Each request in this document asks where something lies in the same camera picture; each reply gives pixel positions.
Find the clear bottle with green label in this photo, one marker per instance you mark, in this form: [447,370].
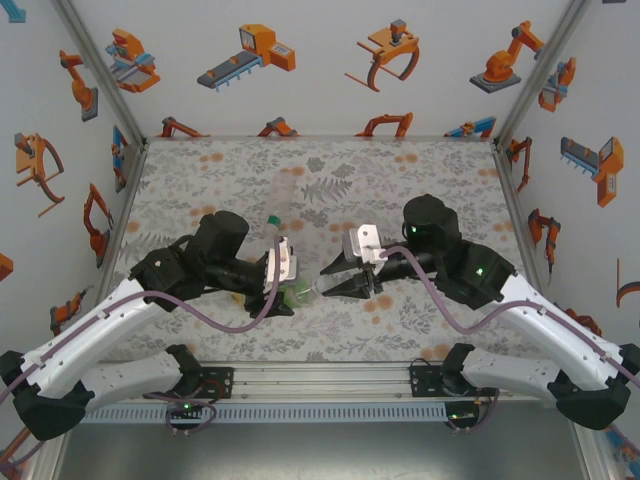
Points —
[300,295]

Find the yellow tea bottle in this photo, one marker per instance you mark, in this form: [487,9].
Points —
[236,298]

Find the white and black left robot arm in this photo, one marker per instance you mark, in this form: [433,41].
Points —
[90,330]

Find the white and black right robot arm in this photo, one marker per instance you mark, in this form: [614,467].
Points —
[540,325]

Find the floral patterned table mat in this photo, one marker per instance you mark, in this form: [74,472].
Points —
[425,175]

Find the left controller board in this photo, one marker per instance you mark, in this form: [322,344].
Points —
[187,407]

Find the controller board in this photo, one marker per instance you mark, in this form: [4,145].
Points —
[187,407]
[462,415]

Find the right controller board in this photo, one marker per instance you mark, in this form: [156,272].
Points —
[462,415]

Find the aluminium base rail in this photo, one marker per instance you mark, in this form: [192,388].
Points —
[320,382]

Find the aluminium right side rail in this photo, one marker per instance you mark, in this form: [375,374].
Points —
[520,225]

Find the aluminium left side rail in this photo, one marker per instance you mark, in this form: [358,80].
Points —
[125,200]

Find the aluminium right corner post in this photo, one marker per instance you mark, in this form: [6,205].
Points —
[540,70]

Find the aluminium corner post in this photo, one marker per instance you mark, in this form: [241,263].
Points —
[100,75]
[540,70]

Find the aluminium left corner post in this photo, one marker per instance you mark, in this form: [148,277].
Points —
[100,75]

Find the aluminium frame leg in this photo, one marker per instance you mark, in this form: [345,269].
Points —
[597,460]

